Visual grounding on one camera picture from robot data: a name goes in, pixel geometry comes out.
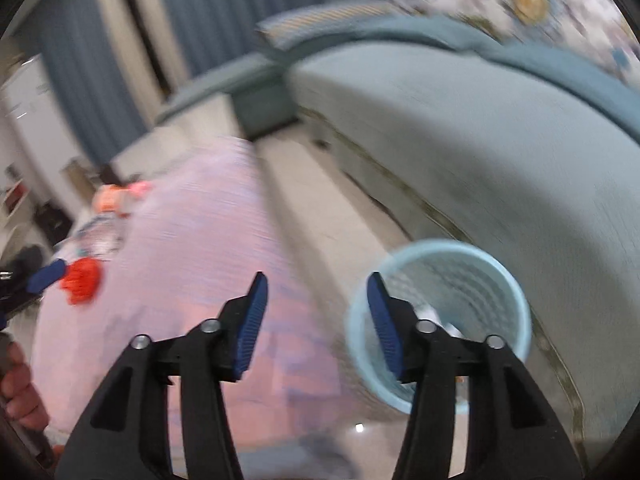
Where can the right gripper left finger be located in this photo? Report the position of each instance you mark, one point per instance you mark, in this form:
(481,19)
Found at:
(123,432)

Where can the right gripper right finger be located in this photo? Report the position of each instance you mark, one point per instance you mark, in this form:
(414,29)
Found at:
(513,431)

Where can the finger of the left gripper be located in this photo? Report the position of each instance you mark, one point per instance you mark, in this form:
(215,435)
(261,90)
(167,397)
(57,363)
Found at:
(46,276)

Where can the red bag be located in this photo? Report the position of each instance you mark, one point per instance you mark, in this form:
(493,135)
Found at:
(82,280)

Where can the orange paper cup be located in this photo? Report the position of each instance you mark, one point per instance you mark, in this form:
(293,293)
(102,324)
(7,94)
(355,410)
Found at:
(113,199)

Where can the light blue mesh trash bin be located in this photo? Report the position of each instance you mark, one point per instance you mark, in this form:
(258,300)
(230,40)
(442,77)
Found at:
(453,284)

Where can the person's left hand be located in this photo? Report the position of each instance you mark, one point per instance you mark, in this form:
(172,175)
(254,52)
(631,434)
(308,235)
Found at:
(23,401)

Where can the pink clay bag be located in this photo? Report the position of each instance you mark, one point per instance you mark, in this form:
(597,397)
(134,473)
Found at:
(139,189)

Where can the white refrigerator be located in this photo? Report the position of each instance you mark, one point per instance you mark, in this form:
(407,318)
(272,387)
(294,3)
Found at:
(43,129)

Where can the pink striped rug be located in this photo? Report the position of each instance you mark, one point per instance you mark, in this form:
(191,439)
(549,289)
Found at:
(196,241)

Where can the white coffee table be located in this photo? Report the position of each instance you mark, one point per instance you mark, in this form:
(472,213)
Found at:
(190,131)

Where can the teal fabric sofa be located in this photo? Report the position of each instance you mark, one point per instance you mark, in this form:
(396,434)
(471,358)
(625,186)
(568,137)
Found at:
(526,151)

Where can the blue curtains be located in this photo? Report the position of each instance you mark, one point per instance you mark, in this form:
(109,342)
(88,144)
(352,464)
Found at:
(115,64)

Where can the striped sofa armrest cover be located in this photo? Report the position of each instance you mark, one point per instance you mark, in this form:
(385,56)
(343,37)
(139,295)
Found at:
(288,29)

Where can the floral blanket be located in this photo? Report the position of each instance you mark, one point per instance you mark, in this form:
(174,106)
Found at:
(593,29)

